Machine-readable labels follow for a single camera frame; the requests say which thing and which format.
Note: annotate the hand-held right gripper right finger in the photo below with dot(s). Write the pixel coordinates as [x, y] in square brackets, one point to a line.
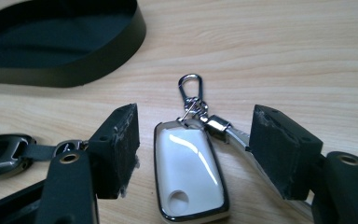
[279, 155]

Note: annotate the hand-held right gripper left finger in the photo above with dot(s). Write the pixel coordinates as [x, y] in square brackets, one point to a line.
[118, 155]

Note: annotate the white car key fob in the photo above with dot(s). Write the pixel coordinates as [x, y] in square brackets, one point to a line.
[186, 174]

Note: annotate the black oval tray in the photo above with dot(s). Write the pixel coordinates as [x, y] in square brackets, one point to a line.
[74, 70]

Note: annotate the black car key fob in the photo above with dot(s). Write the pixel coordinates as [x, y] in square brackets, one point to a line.
[0, 155]

